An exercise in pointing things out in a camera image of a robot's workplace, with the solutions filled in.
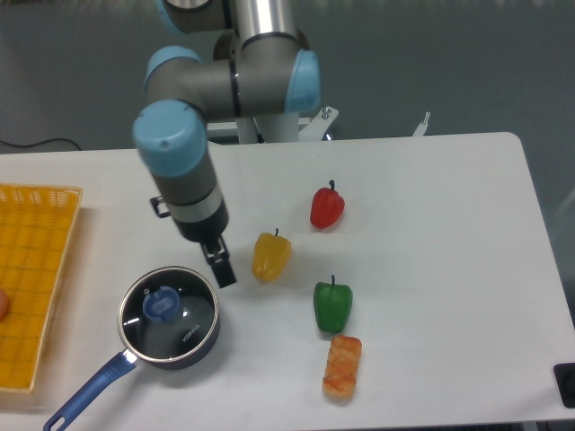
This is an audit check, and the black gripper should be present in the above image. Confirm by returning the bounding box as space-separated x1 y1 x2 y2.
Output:
174 202 236 288

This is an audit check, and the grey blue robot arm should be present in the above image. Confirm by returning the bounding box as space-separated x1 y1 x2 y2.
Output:
132 1 321 287

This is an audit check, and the yellow bell pepper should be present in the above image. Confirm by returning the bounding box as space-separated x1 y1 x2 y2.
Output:
252 228 292 282

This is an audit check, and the red bell pepper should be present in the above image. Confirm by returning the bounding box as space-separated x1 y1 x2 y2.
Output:
309 180 345 230

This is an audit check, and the green bell pepper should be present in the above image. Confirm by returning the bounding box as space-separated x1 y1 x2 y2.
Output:
314 275 353 334

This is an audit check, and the orange toy bread piece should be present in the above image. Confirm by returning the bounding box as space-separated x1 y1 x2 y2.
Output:
323 335 362 401

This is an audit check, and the yellow wicker basket tray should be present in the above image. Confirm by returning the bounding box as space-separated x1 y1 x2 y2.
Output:
1 183 83 393

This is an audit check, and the orange object in basket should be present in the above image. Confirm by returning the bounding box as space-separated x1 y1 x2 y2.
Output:
0 289 10 319

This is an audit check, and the black device at table edge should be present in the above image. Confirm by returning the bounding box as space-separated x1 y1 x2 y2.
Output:
553 363 575 409

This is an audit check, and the black camera bracket on wrist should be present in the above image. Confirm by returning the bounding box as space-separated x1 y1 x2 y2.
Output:
149 196 171 218

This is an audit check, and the blue saucepan with handle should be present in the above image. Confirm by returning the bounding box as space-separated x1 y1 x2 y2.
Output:
43 266 220 430

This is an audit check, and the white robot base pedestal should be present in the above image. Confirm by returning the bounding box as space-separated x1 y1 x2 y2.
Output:
204 29 341 145

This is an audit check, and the white bracket behind table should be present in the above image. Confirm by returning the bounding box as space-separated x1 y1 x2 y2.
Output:
412 111 430 137

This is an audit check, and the black floor cable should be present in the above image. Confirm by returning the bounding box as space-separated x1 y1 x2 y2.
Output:
0 137 83 151

